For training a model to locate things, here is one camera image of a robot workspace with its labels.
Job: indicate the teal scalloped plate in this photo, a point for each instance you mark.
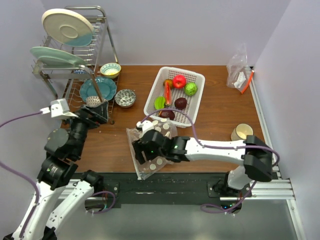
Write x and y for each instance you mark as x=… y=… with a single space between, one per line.
x=107 y=88

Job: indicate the grey leaf patterned bowl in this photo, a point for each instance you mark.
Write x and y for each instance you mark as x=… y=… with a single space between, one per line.
x=125 y=98

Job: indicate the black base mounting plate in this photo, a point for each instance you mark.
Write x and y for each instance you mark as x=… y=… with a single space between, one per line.
x=169 y=189

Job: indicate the mint green plate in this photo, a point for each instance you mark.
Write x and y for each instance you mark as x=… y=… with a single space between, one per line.
x=55 y=57

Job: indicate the white perforated plastic basket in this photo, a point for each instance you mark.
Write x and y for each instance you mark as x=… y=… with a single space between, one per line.
x=193 y=102

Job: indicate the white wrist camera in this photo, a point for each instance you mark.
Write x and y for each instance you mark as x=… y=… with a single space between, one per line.
x=58 y=109
x=144 y=126

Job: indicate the clear bag with orange zipper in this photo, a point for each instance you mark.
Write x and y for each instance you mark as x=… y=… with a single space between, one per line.
x=240 y=74

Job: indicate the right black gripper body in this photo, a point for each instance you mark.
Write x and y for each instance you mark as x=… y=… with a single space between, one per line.
x=149 y=154

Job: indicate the teal yellow patterned bowl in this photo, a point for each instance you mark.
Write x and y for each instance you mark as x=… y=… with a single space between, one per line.
x=110 y=70

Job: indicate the dark purple plum near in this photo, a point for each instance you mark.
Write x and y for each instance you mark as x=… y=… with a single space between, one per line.
x=167 y=114

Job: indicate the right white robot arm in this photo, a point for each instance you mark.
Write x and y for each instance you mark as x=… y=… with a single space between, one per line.
x=252 y=156

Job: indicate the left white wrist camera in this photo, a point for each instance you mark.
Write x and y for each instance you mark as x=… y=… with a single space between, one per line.
x=58 y=109

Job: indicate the blue patterned small dish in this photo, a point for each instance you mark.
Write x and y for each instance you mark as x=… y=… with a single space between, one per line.
x=81 y=71

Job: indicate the cream and teal large plate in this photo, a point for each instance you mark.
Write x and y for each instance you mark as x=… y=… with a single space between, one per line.
x=68 y=27

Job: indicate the watermelon slice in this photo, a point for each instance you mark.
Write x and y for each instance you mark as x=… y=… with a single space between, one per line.
x=167 y=94

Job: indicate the clear polka dot zip bag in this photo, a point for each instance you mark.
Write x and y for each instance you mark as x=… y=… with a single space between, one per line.
x=168 y=129

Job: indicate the dark purple plum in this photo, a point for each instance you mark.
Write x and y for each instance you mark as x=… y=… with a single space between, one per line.
x=167 y=114
x=180 y=103

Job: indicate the brown orange fruit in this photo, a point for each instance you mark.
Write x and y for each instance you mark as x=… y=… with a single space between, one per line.
x=168 y=82

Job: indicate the green custard apple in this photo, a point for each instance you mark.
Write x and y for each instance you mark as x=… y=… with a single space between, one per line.
x=190 y=89

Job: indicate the metal dish rack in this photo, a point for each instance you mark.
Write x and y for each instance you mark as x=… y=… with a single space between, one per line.
x=91 y=54

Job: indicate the red apple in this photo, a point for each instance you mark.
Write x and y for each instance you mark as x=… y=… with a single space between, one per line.
x=179 y=81

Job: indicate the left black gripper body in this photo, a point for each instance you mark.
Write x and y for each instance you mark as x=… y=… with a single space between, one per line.
x=95 y=119

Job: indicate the cream ceramic mug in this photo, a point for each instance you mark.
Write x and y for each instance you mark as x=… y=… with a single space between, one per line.
x=241 y=131

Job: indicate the dark purple plum far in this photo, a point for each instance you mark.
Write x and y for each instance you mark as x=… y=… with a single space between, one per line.
x=180 y=103

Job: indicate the brown patterned small bowl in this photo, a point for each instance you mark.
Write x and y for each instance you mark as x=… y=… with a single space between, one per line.
x=93 y=101

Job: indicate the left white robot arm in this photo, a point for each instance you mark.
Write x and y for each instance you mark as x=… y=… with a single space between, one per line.
x=43 y=219

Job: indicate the green leafy toy fruit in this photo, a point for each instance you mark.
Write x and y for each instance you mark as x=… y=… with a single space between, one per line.
x=160 y=103

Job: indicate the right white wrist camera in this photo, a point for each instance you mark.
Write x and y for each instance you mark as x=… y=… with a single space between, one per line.
x=144 y=126

